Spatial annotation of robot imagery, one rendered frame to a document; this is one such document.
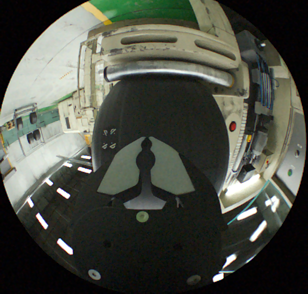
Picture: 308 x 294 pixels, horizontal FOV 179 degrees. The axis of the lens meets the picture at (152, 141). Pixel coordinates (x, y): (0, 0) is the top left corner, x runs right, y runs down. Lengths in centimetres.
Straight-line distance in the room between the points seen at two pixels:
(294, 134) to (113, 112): 70
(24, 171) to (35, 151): 227
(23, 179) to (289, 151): 1210
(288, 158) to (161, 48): 67
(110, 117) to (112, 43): 17
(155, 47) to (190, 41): 8
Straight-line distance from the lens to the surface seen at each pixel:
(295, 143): 64
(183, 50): 24
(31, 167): 1143
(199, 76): 26
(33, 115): 539
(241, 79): 32
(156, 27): 27
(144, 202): 17
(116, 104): 18
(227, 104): 41
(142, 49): 24
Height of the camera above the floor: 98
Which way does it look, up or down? 23 degrees up
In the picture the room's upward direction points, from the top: 178 degrees clockwise
